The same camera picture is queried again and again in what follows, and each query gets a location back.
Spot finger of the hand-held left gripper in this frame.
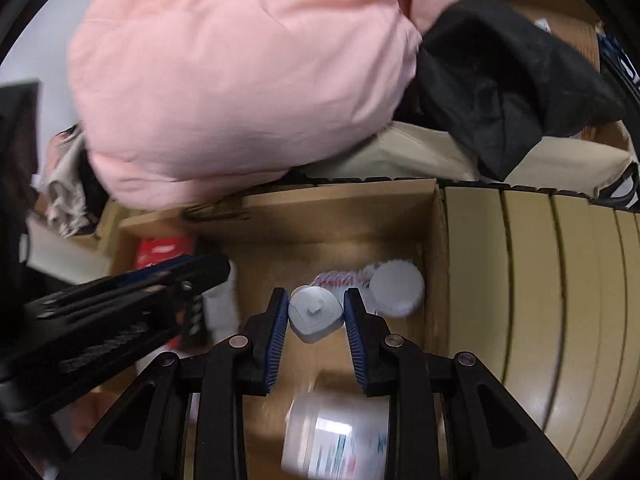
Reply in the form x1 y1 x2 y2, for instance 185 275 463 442
10 294 205 412
27 254 232 322

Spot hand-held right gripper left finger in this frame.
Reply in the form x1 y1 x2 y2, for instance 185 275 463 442
57 287 291 480

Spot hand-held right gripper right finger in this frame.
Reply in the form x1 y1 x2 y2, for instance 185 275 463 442
342 287 581 480

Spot red box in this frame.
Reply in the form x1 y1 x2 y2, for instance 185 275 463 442
134 237 197 352

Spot small white caps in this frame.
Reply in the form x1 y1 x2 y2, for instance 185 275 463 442
288 284 346 345

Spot white round jar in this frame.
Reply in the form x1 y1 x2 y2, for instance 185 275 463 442
369 258 426 318

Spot clear cotton swab jar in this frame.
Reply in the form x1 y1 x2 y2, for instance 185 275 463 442
281 389 392 480

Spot shallow cardboard box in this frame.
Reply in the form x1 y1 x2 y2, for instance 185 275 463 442
95 177 452 480

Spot beige clothing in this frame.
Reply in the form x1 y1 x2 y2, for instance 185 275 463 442
36 124 109 239

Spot large cardboard box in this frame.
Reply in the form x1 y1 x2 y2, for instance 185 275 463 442
25 198 127 287

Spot tan slatted folding table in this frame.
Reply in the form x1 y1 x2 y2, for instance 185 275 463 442
439 184 640 480

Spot cream canvas bag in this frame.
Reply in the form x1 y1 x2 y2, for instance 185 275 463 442
302 120 640 212

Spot pink down jacket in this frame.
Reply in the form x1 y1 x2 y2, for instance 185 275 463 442
67 0 469 212

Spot black cloth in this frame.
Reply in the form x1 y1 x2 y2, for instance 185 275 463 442
416 0 629 182

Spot open cardboard box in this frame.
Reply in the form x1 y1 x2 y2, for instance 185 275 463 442
489 0 640 161

